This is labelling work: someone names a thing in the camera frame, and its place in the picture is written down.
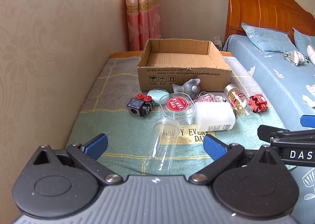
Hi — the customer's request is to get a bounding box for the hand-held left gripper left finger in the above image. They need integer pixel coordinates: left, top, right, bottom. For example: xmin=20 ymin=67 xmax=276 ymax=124
xmin=32 ymin=134 xmax=123 ymax=186

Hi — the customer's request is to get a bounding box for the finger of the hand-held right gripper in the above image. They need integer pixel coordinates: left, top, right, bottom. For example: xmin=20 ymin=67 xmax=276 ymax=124
xmin=257 ymin=125 xmax=291 ymax=144
xmin=300 ymin=115 xmax=315 ymax=128

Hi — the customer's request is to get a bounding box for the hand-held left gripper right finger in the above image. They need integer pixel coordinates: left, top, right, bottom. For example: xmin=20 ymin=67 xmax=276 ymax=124
xmin=188 ymin=134 xmax=286 ymax=186

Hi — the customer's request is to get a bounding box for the white plastic bottle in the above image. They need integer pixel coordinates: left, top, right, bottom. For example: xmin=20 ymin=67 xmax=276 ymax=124
xmin=194 ymin=102 xmax=237 ymax=132

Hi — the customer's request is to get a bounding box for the red toy train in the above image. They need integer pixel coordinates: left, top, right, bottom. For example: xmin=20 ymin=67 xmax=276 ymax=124
xmin=248 ymin=94 xmax=269 ymax=114

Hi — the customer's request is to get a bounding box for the clear bottle of gold capsules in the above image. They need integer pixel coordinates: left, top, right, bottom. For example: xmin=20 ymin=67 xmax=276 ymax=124
xmin=224 ymin=84 xmax=253 ymax=117

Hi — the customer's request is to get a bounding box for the clear jar with red label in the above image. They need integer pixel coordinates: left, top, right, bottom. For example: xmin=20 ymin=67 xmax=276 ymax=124
xmin=159 ymin=93 xmax=195 ymax=126

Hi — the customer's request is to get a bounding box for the black cube toy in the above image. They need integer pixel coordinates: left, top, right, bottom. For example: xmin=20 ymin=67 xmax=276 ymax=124
xmin=127 ymin=94 xmax=155 ymax=117

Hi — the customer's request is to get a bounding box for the cardboard box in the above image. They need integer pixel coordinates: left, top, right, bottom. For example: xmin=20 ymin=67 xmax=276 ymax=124
xmin=137 ymin=39 xmax=233 ymax=92

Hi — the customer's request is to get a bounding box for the green and grey checked blanket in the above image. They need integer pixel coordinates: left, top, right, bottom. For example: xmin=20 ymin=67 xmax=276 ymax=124
xmin=65 ymin=56 xmax=297 ymax=178

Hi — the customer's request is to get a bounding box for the blue floral bed sheet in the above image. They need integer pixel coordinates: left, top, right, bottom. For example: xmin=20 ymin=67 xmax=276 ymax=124
xmin=221 ymin=33 xmax=315 ymax=203

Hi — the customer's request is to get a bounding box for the grey cat figurine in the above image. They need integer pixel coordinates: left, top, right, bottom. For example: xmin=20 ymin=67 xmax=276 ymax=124
xmin=172 ymin=79 xmax=202 ymax=97

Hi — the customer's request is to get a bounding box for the grey crumpled cloth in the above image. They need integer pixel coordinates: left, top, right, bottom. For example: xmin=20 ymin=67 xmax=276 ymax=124
xmin=283 ymin=50 xmax=308 ymax=67

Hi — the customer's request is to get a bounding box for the white cloth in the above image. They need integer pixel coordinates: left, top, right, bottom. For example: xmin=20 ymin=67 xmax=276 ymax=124
xmin=306 ymin=44 xmax=315 ymax=65

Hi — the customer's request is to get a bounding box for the teal earbud case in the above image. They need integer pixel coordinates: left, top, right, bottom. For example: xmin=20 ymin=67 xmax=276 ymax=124
xmin=147 ymin=88 xmax=171 ymax=103

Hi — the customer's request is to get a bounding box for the blue floral pillow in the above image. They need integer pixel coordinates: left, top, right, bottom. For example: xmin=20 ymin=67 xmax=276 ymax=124
xmin=292 ymin=28 xmax=315 ymax=58
xmin=241 ymin=22 xmax=297 ymax=53

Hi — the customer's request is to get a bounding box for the wooden bed headboard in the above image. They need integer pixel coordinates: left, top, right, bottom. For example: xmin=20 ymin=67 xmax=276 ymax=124
xmin=220 ymin=0 xmax=315 ymax=51

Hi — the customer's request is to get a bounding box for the pink patterned curtain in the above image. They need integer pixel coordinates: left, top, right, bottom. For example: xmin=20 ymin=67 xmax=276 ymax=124
xmin=123 ymin=0 xmax=163 ymax=51

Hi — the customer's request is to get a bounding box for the pink keychain charm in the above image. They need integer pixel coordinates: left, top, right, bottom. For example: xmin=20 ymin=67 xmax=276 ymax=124
xmin=194 ymin=92 xmax=216 ymax=103

